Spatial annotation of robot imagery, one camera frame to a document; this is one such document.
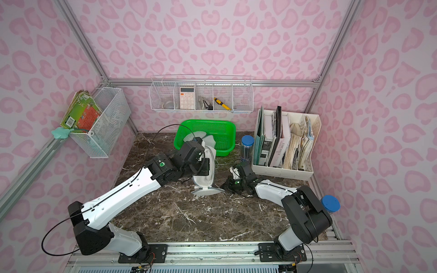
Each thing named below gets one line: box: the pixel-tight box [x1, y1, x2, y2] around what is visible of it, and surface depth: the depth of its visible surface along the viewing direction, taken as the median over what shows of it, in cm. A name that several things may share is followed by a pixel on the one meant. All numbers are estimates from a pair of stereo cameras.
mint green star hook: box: [51, 126, 75, 140], surface depth 64 cm
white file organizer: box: [251, 109, 322, 181], surface depth 92 cm
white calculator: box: [179, 87, 195, 110], surface depth 97 cm
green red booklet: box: [60, 89, 103, 133], surface depth 73 cm
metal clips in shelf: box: [198, 96, 214, 111], surface depth 97 cm
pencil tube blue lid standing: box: [240, 134, 255, 163], surface depth 92 cm
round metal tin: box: [162, 100, 175, 110], surface depth 97 cm
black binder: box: [268, 105, 283, 167], surface depth 85 cm
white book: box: [270, 112, 292, 168], surface depth 88 cm
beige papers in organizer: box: [283, 115, 315, 171], surface depth 90 cm
